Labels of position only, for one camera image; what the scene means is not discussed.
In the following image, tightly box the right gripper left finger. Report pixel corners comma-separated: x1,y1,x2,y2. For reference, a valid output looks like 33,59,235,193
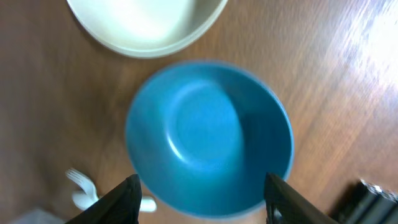
66,174,142,224

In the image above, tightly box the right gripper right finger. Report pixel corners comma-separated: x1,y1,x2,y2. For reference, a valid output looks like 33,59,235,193
264,173,336,224

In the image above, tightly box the blue bowl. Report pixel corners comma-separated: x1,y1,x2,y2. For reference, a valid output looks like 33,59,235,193
125,60,294,220

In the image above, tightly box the cream bowl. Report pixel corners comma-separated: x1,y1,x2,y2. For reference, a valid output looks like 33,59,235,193
67,0,228,58

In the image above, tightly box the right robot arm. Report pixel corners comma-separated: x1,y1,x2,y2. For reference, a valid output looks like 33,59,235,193
70,173,397,224

